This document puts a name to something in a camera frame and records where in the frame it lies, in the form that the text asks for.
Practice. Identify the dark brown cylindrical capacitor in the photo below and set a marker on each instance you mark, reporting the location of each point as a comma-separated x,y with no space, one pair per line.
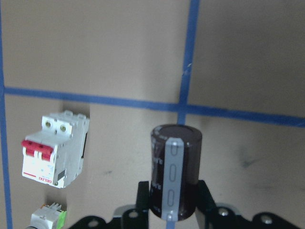
176,152

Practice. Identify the green push button switch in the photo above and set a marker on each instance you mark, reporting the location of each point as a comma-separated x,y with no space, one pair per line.
48,217

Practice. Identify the white red circuit breaker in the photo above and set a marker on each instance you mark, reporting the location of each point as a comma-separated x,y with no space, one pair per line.
55,155

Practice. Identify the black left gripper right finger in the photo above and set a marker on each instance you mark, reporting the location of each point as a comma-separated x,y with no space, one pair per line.
204,200

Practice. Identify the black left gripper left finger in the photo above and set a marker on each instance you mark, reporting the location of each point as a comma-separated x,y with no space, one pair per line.
142,199

